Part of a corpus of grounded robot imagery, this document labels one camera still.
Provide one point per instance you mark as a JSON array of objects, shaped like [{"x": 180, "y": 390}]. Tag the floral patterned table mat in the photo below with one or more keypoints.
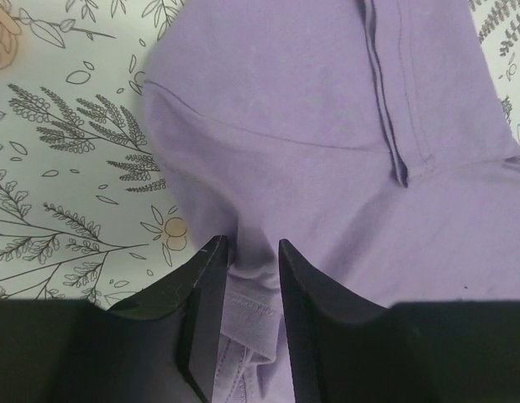
[{"x": 84, "y": 209}]

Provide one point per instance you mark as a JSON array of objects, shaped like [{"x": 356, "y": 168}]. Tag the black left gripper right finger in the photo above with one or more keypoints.
[{"x": 344, "y": 348}]

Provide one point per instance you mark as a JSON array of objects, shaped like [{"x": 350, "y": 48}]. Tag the purple t shirt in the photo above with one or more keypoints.
[{"x": 368, "y": 133}]

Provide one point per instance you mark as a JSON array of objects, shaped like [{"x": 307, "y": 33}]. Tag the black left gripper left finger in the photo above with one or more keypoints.
[{"x": 158, "y": 345}]

